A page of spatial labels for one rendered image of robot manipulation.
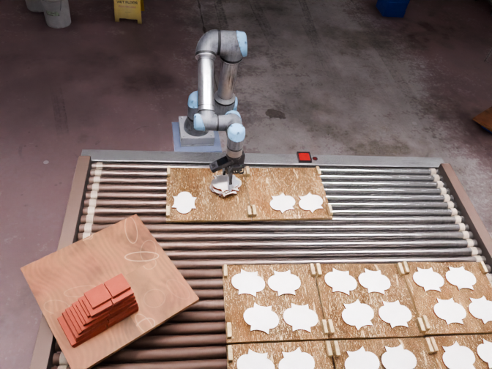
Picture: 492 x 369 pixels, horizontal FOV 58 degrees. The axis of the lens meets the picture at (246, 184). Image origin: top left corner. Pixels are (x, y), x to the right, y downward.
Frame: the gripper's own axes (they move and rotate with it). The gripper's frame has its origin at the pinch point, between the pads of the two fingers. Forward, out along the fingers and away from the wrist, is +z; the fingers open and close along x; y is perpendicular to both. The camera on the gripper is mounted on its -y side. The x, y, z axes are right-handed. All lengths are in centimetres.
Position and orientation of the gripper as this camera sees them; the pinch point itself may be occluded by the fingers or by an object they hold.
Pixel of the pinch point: (225, 182)
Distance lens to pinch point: 220.3
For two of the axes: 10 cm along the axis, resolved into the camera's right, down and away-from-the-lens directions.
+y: 9.5, -1.5, 2.8
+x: -3.0, -7.3, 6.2
